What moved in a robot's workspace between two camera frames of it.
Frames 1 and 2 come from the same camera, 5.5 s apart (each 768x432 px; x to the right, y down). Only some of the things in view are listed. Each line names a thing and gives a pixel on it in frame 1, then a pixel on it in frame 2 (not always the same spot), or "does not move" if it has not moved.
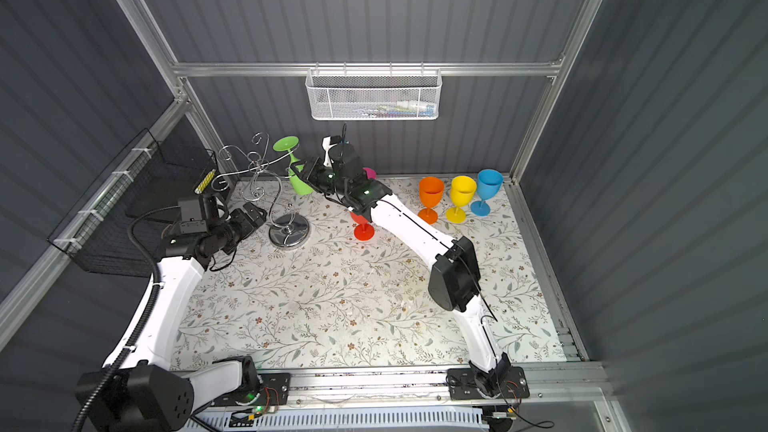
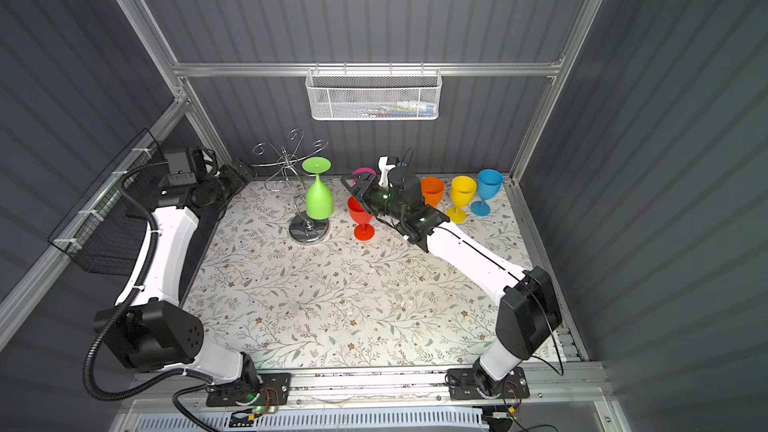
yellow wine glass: (462, 194) does not move
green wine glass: (289, 143) -> (319, 197)
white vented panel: (402, 419) does not move
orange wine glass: (431, 191) does not move
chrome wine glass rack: (286, 230) -> (290, 173)
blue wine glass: (489, 184) does not move
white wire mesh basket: (373, 94) does not move
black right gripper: (312, 177) -> (358, 190)
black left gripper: (245, 225) -> (234, 182)
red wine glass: (363, 231) does not move
